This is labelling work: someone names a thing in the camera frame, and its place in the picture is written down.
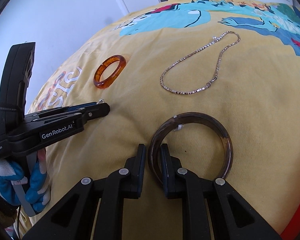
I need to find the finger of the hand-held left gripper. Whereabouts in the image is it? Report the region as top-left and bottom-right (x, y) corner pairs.
(25, 102), (102, 119)
(44, 103), (110, 125)

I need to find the yellow printed blanket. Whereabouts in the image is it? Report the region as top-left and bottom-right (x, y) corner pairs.
(25, 0), (300, 240)

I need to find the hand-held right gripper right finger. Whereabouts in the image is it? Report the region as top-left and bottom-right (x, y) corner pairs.
(160, 144), (283, 240)

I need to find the person's left hand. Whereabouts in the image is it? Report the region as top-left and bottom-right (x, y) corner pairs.
(0, 149), (52, 212)

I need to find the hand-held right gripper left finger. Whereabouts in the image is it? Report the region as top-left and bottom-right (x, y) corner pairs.
(22, 144), (147, 240)

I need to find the dark brown bangle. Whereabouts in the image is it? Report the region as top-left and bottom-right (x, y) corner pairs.
(147, 112), (234, 188)

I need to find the silver chain necklace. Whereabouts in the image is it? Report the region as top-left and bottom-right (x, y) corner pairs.
(160, 31), (241, 96)

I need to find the amber bangle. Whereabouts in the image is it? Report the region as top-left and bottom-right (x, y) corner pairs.
(93, 54), (127, 90)

